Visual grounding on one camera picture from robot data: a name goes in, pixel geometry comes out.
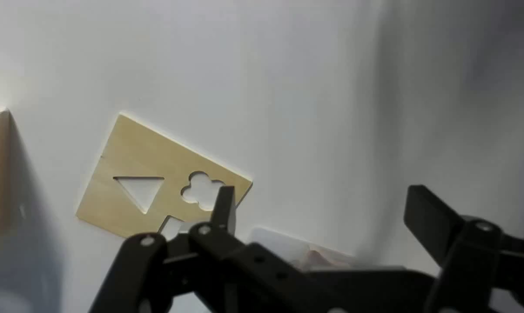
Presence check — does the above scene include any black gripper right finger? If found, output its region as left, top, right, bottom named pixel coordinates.
left=401, top=183, right=524, bottom=313

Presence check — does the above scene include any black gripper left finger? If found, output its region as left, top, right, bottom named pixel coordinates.
left=88, top=185, right=354, bottom=313

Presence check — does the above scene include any flat wooden shape cutout plate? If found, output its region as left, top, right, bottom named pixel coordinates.
left=74, top=112, right=253, bottom=240

